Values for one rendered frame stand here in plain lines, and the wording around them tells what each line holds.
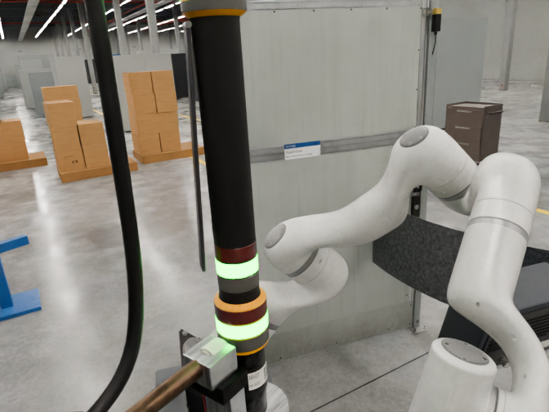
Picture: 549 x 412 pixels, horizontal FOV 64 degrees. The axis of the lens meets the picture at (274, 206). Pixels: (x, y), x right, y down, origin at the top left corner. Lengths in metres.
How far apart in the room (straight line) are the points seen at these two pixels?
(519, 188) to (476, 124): 6.31
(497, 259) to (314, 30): 1.76
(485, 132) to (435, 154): 6.26
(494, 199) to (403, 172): 0.19
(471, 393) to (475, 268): 0.17
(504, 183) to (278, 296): 0.56
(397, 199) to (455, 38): 9.49
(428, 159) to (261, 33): 1.47
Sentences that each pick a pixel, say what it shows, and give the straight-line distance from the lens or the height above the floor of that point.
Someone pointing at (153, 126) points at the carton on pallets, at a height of 0.64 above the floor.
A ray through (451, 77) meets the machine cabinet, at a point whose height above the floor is 1.10.
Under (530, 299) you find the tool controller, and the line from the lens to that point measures 1.11.
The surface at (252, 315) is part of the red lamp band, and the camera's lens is 0.36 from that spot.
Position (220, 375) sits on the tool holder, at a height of 1.53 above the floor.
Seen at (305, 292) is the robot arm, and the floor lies 1.21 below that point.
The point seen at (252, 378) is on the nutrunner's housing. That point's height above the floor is 1.50.
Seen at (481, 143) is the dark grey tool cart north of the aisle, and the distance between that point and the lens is 7.09.
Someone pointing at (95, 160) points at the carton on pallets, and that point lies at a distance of 7.94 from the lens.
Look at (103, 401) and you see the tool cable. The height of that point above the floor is 1.57.
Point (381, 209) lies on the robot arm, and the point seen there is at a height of 1.44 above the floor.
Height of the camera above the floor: 1.76
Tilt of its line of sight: 19 degrees down
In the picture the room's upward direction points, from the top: 3 degrees counter-clockwise
